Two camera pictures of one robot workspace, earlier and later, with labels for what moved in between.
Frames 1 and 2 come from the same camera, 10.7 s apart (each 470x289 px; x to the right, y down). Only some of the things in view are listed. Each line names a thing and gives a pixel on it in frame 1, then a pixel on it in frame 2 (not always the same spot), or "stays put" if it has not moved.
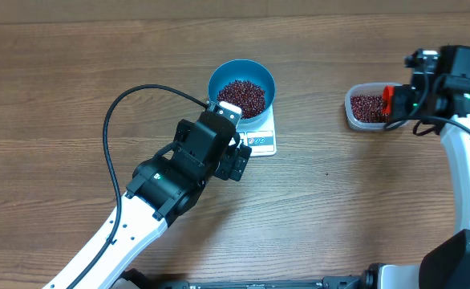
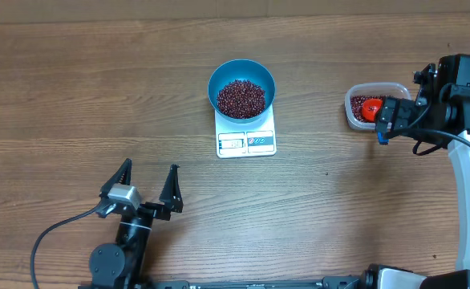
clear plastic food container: (364, 89) stays put
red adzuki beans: (250, 98) stays put
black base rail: (132, 278) stays put
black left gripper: (242, 157) → (173, 203)
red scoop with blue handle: (388, 91) → (370, 108)
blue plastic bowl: (245, 70) stays put
